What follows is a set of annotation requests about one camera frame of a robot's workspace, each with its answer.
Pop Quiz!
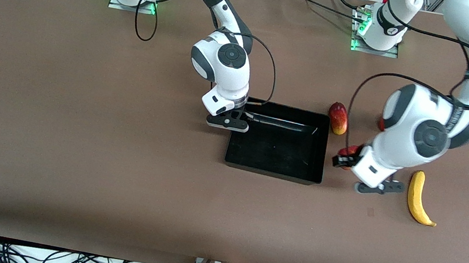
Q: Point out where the black cable on table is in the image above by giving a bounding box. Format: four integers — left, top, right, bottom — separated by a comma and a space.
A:
325, 0, 370, 12
280, 0, 373, 22

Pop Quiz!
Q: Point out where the yellow banana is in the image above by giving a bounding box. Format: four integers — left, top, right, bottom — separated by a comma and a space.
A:
403, 169, 445, 227

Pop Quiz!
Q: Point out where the black plastic box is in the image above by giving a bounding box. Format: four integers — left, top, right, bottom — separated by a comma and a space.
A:
222, 96, 333, 187

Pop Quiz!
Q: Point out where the red yellow apple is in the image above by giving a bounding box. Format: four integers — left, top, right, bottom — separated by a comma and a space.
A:
335, 142, 361, 172

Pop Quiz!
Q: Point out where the red yellow mango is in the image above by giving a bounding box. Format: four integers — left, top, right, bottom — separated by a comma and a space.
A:
325, 101, 352, 136

